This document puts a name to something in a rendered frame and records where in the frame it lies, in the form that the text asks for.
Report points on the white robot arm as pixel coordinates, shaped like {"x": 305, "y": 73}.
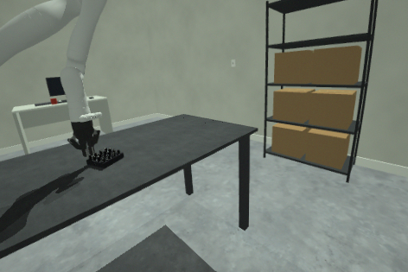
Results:
{"x": 46, "y": 19}

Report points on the black square box with knobs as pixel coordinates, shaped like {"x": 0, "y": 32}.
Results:
{"x": 106, "y": 160}

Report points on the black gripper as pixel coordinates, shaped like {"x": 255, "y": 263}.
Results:
{"x": 84, "y": 136}

